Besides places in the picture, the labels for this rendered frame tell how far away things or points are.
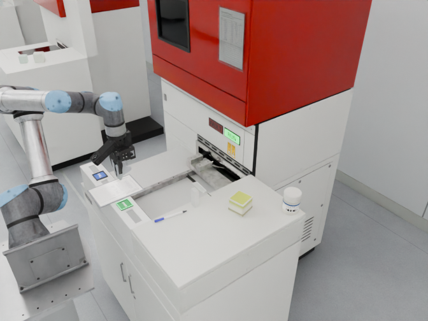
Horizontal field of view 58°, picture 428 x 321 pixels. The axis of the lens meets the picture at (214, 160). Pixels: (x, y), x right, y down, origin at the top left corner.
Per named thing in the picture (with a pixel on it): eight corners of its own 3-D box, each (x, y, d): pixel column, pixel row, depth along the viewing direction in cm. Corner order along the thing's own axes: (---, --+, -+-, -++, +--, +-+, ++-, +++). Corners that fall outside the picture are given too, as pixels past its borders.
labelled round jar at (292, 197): (290, 202, 164) (292, 184, 159) (302, 211, 159) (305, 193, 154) (278, 208, 161) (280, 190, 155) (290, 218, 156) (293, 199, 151)
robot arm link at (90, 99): (67, 88, 139) (89, 95, 134) (90, 90, 149) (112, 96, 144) (64, 109, 140) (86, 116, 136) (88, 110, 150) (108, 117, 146)
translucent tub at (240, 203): (237, 202, 164) (238, 189, 160) (252, 209, 160) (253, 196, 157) (227, 211, 159) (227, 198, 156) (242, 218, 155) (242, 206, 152)
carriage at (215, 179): (199, 160, 211) (199, 156, 209) (241, 194, 187) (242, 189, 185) (186, 165, 207) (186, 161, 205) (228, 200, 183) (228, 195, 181)
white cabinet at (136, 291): (187, 242, 276) (181, 146, 231) (283, 346, 212) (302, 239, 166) (102, 286, 244) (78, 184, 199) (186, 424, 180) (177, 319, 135)
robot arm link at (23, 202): (-1, 229, 146) (-13, 196, 148) (30, 221, 158) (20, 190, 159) (16, 218, 140) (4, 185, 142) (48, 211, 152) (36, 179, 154)
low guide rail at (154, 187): (204, 167, 211) (204, 162, 209) (207, 169, 210) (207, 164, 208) (120, 202, 186) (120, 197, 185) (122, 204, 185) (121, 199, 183)
